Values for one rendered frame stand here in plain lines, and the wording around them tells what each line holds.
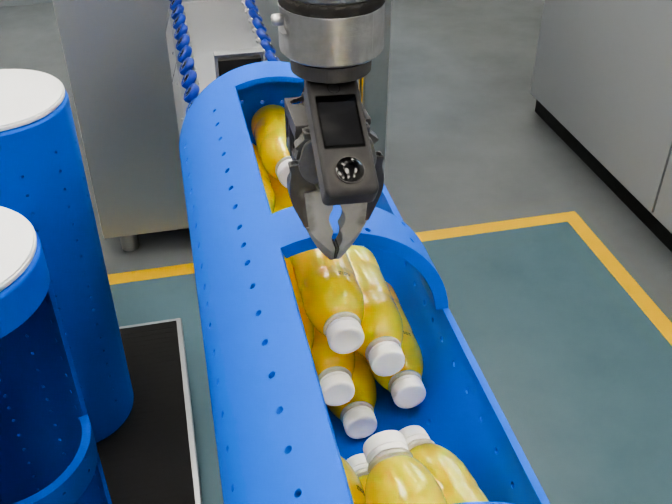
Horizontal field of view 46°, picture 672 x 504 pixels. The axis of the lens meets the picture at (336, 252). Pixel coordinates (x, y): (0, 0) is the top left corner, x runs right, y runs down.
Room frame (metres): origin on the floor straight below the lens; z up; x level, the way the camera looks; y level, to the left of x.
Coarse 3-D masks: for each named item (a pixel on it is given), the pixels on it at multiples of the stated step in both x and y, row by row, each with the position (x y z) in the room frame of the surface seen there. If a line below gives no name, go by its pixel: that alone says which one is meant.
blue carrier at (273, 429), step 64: (256, 64) 1.11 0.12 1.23; (192, 128) 1.03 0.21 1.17; (192, 192) 0.89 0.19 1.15; (256, 192) 0.77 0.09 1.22; (384, 192) 0.95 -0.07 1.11; (256, 256) 0.66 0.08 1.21; (384, 256) 0.89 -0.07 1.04; (256, 320) 0.57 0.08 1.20; (448, 320) 0.68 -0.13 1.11; (256, 384) 0.49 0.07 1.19; (448, 384) 0.64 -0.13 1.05; (256, 448) 0.43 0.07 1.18; (320, 448) 0.40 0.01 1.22; (448, 448) 0.57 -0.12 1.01; (512, 448) 0.49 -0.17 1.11
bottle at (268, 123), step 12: (264, 108) 1.10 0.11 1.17; (276, 108) 1.09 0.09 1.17; (252, 120) 1.09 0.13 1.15; (264, 120) 1.06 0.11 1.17; (276, 120) 1.05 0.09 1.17; (252, 132) 1.08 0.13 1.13; (264, 132) 1.03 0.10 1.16; (276, 132) 1.01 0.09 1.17; (264, 144) 1.00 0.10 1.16; (276, 144) 0.98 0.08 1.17; (264, 156) 0.98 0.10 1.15; (276, 156) 0.96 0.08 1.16; (288, 156) 0.96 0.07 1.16; (276, 168) 0.95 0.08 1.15
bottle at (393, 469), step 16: (400, 448) 0.45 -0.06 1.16; (368, 464) 0.44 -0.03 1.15; (384, 464) 0.43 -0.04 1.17; (400, 464) 0.42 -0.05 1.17; (416, 464) 0.43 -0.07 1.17; (368, 480) 0.42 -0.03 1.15; (384, 480) 0.41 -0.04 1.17; (400, 480) 0.41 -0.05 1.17; (416, 480) 0.41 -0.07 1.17; (432, 480) 0.41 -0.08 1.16; (368, 496) 0.41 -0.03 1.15; (384, 496) 0.40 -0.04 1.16; (400, 496) 0.39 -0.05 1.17; (416, 496) 0.39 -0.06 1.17; (432, 496) 0.39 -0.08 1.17
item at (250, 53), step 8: (248, 48) 1.55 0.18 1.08; (256, 48) 1.55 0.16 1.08; (216, 56) 1.51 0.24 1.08; (224, 56) 1.52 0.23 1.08; (232, 56) 1.52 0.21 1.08; (240, 56) 1.52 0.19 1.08; (248, 56) 1.52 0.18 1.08; (256, 56) 1.52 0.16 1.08; (216, 64) 1.51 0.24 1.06; (224, 64) 1.50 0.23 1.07; (232, 64) 1.50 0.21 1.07; (240, 64) 1.51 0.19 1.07; (216, 72) 1.51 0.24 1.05; (224, 72) 1.50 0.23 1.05
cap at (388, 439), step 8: (384, 432) 0.46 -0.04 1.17; (392, 432) 0.46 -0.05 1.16; (400, 432) 0.47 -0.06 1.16; (368, 440) 0.46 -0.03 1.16; (376, 440) 0.45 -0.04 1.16; (384, 440) 0.45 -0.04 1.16; (392, 440) 0.45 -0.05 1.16; (400, 440) 0.46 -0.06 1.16; (368, 448) 0.45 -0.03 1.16; (376, 448) 0.45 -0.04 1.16; (384, 448) 0.45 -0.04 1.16; (368, 456) 0.45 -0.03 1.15
